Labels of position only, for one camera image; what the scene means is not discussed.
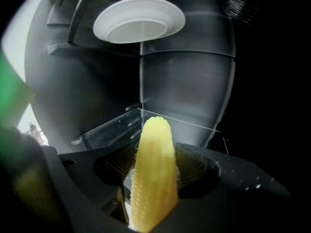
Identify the green object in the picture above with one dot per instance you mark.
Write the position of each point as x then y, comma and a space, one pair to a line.
12, 91

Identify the glass fridge shelf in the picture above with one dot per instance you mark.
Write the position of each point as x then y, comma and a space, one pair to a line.
116, 130

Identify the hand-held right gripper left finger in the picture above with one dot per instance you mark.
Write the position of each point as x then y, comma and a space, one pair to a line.
97, 164

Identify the yellow corn cob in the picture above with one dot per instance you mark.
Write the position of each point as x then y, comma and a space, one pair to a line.
155, 176

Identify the dark grey fridge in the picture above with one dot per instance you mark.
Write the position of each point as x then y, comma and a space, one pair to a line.
97, 81

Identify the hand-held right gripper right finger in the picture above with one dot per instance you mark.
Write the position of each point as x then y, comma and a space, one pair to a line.
218, 169

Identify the white plate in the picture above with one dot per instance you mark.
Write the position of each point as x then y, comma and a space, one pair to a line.
138, 21

